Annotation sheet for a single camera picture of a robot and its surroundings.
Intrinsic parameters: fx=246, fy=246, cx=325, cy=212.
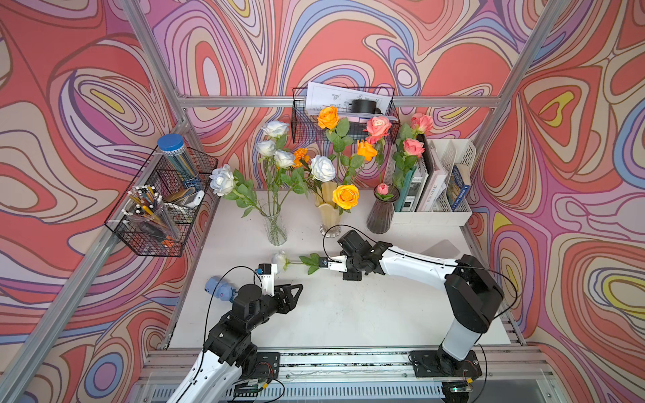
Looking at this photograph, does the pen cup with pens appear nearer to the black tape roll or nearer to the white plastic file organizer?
the black tape roll

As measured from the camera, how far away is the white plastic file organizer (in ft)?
3.13

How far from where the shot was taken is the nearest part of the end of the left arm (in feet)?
1.91
